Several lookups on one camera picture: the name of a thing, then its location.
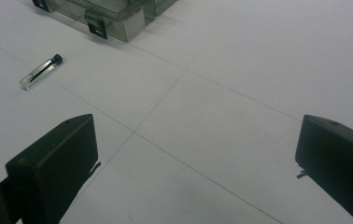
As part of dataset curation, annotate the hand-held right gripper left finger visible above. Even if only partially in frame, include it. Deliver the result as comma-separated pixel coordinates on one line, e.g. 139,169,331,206
5,113,102,224

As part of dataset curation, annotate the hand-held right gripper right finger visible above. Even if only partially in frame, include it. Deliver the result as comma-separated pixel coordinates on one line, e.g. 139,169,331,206
294,114,353,224

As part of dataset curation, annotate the clear vial with black cap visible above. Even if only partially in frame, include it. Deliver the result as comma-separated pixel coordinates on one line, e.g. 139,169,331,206
19,53,64,91

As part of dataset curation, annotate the grey translucent plastic storage box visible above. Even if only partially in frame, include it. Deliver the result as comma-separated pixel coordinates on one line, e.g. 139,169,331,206
32,0,147,43

